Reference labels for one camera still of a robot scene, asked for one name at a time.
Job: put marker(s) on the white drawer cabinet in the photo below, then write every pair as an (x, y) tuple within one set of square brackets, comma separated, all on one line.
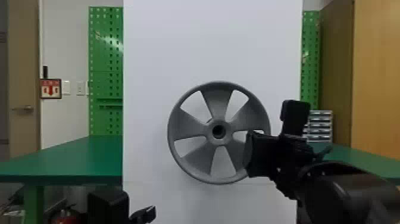
[(319, 126)]

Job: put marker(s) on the grey wheel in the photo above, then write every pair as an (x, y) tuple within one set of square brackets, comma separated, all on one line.
[(187, 125)]

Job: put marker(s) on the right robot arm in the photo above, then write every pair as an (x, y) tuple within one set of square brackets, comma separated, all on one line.
[(343, 197)]

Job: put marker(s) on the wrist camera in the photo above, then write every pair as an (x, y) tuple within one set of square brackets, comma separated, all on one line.
[(107, 206), (294, 117)]

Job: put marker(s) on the white wall switch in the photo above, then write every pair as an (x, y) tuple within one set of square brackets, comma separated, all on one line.
[(66, 87), (80, 88)]

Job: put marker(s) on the white panel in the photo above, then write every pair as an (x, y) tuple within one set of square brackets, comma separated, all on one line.
[(187, 47)]

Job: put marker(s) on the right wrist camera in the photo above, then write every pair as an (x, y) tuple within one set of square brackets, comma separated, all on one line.
[(294, 117)]

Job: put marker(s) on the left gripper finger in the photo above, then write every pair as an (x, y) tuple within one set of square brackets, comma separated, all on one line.
[(143, 215)]

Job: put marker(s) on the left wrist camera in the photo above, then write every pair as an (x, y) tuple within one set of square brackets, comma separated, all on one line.
[(107, 206)]

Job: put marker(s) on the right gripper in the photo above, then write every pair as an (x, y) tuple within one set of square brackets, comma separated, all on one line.
[(293, 159)]

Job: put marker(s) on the red wall sign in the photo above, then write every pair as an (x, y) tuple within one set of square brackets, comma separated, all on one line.
[(50, 89)]

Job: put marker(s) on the wooden cupboard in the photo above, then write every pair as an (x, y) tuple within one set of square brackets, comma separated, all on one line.
[(372, 78)]

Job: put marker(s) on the beige door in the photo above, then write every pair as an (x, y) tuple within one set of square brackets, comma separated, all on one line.
[(23, 78)]

